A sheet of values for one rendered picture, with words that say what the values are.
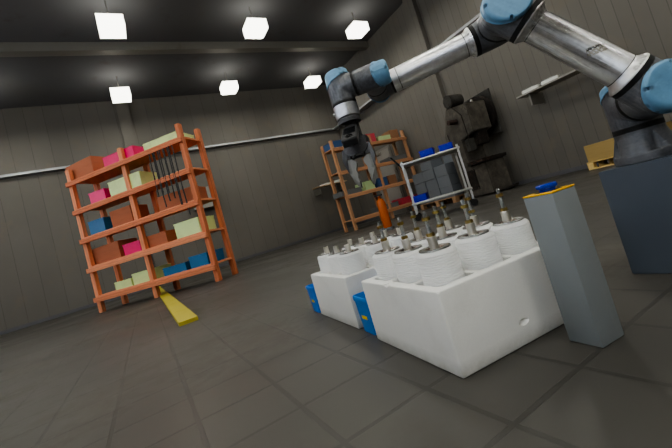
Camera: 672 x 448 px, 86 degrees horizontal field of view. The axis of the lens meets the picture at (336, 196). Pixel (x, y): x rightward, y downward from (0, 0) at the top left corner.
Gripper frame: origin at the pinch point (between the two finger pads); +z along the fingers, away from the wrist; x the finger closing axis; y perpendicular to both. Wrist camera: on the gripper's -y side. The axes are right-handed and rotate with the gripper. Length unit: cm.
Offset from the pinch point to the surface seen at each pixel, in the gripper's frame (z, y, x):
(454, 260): 24.3, -21.2, -17.8
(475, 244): 22.9, -15.6, -23.3
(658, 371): 46, -35, -43
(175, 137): -183, 360, 330
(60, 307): 22, 552, 915
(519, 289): 34.8, -16.2, -29.3
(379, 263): 23.6, -3.3, 2.5
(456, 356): 42, -29, -13
